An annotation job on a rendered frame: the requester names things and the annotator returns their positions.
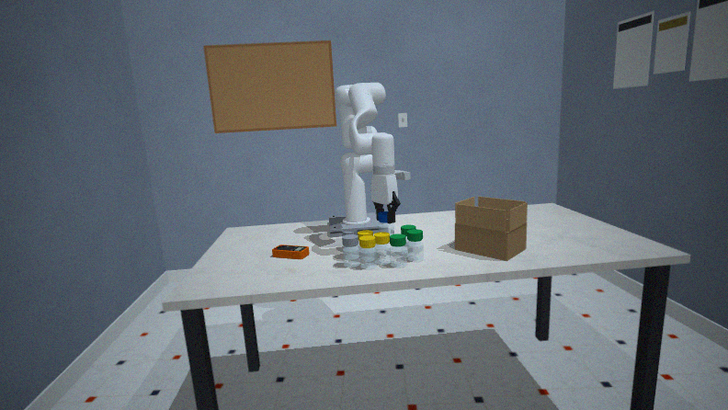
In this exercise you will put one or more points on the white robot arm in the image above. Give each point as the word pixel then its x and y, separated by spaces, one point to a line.
pixel 373 152

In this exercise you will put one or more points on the brown cardboard box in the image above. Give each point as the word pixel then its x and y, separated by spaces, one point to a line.
pixel 481 230

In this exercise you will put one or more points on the orange digital multimeter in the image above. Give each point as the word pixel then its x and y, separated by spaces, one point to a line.
pixel 290 251

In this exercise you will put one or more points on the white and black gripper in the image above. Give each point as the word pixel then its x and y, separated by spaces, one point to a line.
pixel 384 191

